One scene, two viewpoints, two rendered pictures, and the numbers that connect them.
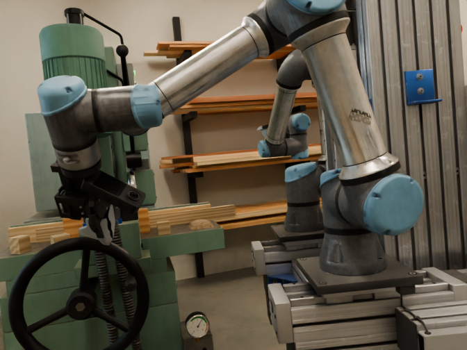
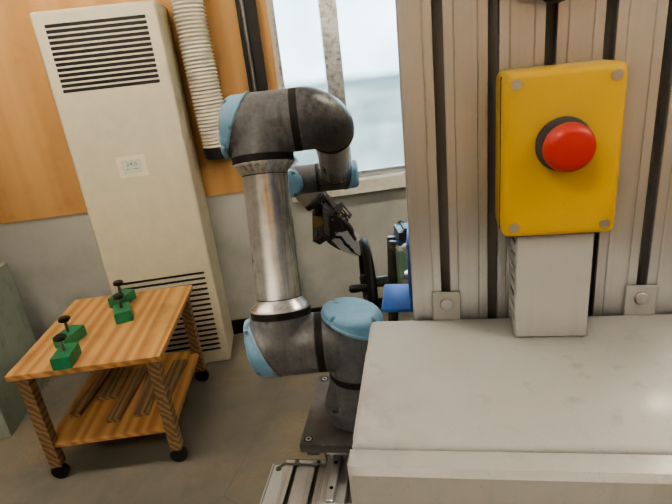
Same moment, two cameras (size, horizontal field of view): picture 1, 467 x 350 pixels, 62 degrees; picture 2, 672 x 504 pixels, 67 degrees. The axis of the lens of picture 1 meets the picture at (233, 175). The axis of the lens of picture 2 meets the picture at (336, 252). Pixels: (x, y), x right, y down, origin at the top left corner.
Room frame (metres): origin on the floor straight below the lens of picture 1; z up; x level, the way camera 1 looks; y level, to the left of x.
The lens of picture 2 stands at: (1.07, -1.10, 1.49)
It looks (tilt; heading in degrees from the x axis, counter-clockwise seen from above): 21 degrees down; 102
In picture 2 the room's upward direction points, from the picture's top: 7 degrees counter-clockwise
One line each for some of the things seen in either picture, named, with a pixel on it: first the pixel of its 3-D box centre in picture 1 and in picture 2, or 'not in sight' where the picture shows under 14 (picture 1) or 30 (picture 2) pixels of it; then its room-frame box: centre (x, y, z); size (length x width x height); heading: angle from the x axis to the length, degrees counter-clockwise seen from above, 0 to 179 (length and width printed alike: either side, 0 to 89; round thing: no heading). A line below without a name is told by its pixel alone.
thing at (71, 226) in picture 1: (108, 225); not in sight; (1.11, 0.37, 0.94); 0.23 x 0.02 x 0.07; 104
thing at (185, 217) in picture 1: (141, 222); not in sight; (1.21, 0.30, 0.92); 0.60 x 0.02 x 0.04; 104
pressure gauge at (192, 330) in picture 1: (197, 327); not in sight; (1.03, 0.13, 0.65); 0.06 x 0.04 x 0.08; 104
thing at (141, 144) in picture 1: (134, 130); not in sight; (1.42, 0.34, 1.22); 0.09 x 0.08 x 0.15; 14
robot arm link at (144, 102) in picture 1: (129, 109); (295, 180); (0.70, 0.17, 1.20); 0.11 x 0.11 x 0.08; 11
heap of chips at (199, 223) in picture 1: (200, 223); not in sight; (1.16, 0.11, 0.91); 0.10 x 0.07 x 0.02; 14
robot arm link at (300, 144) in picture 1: (295, 146); not in sight; (1.68, -0.28, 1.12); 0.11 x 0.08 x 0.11; 106
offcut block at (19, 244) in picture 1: (19, 244); not in sight; (1.01, 0.57, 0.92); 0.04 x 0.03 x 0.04; 161
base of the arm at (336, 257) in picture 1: (350, 244); (360, 386); (0.90, -0.26, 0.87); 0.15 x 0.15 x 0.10
